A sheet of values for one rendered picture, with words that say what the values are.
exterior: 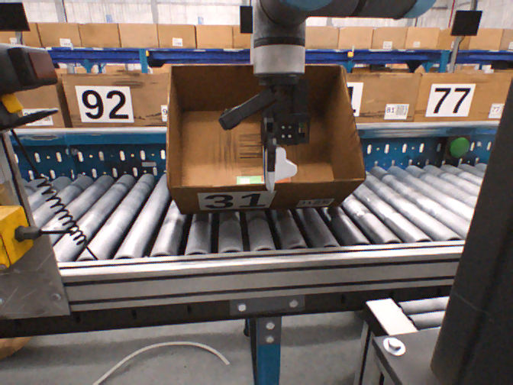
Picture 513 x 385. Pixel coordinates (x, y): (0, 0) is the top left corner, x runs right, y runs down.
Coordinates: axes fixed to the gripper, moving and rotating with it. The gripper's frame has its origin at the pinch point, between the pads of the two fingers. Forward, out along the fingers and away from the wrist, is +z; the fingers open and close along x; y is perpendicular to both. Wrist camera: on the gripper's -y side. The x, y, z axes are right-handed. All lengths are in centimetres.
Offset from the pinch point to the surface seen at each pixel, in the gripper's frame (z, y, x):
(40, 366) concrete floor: 81, -82, 47
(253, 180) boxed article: 1.8, -1.6, 12.7
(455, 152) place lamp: 1, 72, 42
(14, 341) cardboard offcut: 78, -99, 59
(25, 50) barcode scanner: -21.6, -29.7, -17.8
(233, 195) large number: 2.1, -6.6, 2.1
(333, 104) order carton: -15.3, 19.3, 20.0
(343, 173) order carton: 0.2, 19.4, 10.6
